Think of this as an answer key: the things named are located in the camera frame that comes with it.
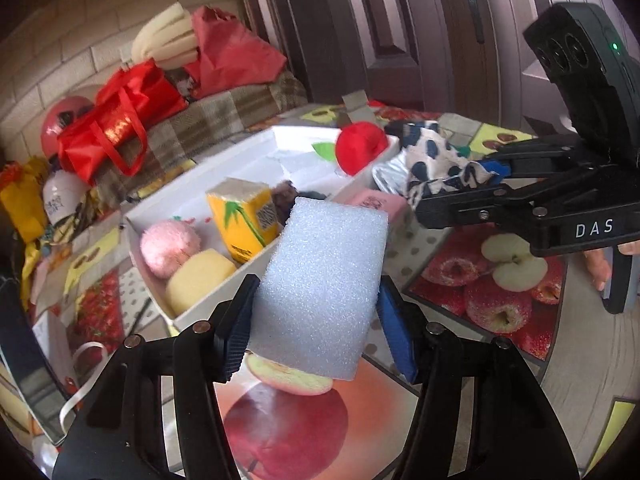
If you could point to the white cardboard box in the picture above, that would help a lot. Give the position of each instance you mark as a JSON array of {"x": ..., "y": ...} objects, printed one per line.
[{"x": 250, "y": 160}]

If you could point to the yellow bag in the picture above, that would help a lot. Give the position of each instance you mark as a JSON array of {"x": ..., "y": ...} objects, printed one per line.
[{"x": 22, "y": 200}]

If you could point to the brown panelled door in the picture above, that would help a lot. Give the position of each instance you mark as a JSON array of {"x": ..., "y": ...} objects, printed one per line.
[
  {"x": 350, "y": 20},
  {"x": 500, "y": 35}
]

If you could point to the pink packet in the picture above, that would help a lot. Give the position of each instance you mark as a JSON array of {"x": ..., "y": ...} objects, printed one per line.
[{"x": 385, "y": 205}]

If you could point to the yellow sponge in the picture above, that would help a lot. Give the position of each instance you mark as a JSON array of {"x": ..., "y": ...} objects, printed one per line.
[{"x": 197, "y": 280}]

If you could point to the dark brown fluffy toy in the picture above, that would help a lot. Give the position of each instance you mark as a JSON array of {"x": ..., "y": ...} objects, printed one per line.
[{"x": 282, "y": 200}]

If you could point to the person's right hand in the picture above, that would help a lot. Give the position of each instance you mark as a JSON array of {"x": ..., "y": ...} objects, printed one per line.
[{"x": 597, "y": 270}]

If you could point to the apple slice toy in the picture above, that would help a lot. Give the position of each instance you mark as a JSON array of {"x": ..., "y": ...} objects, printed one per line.
[{"x": 290, "y": 380}]

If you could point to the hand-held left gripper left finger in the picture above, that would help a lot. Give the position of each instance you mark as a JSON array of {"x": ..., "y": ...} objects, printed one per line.
[{"x": 235, "y": 330}]

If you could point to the white card stand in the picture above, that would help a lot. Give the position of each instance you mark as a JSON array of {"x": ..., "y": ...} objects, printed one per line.
[{"x": 356, "y": 100}]

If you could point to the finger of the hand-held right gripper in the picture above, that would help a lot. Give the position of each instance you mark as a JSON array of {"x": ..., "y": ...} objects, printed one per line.
[
  {"x": 540, "y": 155},
  {"x": 475, "y": 210}
]

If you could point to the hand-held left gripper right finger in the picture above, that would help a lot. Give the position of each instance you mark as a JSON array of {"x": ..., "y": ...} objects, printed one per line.
[{"x": 397, "y": 330}]

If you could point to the yellow juice carton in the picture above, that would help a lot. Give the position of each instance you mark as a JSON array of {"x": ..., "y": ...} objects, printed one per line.
[{"x": 240, "y": 220}]

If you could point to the silver foil bag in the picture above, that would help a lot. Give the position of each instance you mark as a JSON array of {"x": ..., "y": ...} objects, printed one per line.
[{"x": 392, "y": 175}]

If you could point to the white foam block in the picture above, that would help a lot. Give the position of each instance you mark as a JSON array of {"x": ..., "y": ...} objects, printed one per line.
[{"x": 320, "y": 285}]

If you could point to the red plush apple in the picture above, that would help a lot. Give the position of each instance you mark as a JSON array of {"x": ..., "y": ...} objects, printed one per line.
[{"x": 360, "y": 145}]

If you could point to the red ball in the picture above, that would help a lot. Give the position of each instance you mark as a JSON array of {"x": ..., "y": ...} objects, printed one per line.
[{"x": 60, "y": 120}]

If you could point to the white jar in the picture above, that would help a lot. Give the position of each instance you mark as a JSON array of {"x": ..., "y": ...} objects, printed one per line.
[{"x": 62, "y": 197}]

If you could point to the fruit print tablecloth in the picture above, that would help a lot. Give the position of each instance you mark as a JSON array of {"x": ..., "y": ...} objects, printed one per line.
[{"x": 475, "y": 300}]

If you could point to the white dark-spotted cloth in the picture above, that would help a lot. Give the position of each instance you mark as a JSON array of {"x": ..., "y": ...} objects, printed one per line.
[{"x": 435, "y": 155}]

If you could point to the shiny red tote bag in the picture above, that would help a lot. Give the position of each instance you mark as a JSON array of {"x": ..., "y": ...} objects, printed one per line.
[{"x": 115, "y": 120}]

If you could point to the pink plush ball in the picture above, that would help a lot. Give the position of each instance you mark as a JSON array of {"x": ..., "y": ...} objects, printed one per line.
[{"x": 167, "y": 247}]

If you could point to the dark flat panel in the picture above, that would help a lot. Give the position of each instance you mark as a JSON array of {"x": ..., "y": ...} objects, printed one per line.
[{"x": 20, "y": 340}]

